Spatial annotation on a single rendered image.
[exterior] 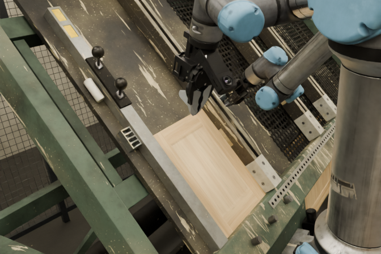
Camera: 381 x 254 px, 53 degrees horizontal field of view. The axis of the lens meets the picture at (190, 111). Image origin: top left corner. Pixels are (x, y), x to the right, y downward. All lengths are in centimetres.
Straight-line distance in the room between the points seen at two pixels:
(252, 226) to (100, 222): 51
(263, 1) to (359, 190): 40
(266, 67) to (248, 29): 63
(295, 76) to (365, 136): 74
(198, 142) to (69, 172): 50
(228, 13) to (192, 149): 72
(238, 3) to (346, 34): 36
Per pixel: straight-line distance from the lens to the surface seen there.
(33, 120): 113
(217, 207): 130
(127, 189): 119
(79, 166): 106
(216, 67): 85
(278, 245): 142
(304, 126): 192
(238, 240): 127
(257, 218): 136
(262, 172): 145
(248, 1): 73
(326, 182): 272
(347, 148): 47
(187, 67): 89
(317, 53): 113
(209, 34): 84
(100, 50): 117
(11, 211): 218
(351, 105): 44
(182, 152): 130
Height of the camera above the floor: 162
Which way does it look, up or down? 15 degrees down
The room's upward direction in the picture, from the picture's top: 11 degrees counter-clockwise
